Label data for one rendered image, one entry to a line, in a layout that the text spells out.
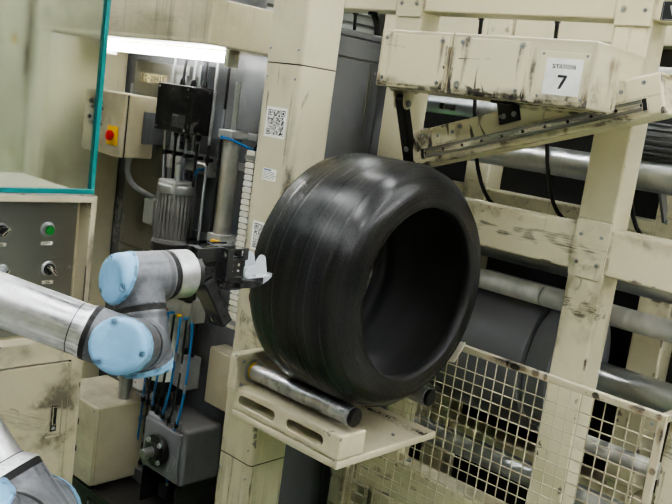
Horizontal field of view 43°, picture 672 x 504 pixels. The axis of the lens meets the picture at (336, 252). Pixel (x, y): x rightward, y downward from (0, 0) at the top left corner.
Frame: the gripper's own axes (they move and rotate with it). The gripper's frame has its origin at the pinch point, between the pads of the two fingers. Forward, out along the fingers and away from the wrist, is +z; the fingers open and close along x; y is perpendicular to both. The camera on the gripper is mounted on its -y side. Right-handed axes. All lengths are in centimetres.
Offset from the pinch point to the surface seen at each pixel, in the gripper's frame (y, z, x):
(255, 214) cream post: 6.4, 28.3, 36.2
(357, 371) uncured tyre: -19.0, 19.1, -11.9
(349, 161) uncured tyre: 24.3, 26.8, 5.5
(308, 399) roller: -30.6, 20.5, 2.4
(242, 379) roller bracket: -32.6, 19.4, 24.0
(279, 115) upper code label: 32, 28, 32
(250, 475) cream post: -61, 29, 27
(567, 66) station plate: 51, 54, -30
